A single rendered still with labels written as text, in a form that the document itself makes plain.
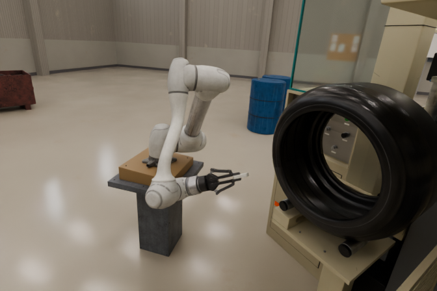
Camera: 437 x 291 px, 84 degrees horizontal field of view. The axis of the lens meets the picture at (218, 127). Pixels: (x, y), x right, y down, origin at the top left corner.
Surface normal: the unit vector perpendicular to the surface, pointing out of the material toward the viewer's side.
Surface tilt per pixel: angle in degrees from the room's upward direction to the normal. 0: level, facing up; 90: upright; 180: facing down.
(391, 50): 90
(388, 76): 90
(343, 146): 90
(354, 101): 44
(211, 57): 90
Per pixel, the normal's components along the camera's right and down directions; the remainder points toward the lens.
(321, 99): -0.83, -0.05
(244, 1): -0.27, 0.30
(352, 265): 0.06, -0.94
